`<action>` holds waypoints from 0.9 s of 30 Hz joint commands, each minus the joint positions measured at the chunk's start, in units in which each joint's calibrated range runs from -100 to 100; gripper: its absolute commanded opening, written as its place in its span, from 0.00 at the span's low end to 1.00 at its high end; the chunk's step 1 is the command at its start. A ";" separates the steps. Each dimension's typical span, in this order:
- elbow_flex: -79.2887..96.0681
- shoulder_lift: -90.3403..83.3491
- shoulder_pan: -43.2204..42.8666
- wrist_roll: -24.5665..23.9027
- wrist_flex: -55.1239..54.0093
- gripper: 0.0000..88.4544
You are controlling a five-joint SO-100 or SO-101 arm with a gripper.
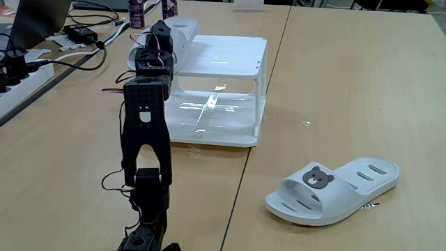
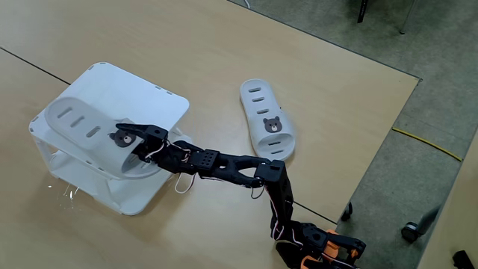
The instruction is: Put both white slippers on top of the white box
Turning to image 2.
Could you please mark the white bear slipper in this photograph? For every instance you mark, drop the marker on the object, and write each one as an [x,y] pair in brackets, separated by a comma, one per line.
[267,112]
[82,127]

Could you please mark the white two-tier plastic box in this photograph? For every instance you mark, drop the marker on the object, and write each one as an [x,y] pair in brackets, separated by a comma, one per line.
[160,104]

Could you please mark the black caster wheel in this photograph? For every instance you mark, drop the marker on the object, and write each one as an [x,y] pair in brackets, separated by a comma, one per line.
[347,212]

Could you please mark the black chair leg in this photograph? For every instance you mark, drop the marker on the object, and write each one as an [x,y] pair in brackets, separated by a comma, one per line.
[362,11]

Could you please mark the grey caster wheel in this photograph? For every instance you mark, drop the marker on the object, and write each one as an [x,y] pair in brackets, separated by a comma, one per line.
[410,231]

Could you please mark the grey table leg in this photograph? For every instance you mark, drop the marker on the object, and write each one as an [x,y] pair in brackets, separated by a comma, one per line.
[429,218]

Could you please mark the silver metal leg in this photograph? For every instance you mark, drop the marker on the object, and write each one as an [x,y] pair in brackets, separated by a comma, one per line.
[408,16]

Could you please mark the black object on side table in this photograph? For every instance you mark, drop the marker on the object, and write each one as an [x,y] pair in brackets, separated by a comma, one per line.
[463,260]

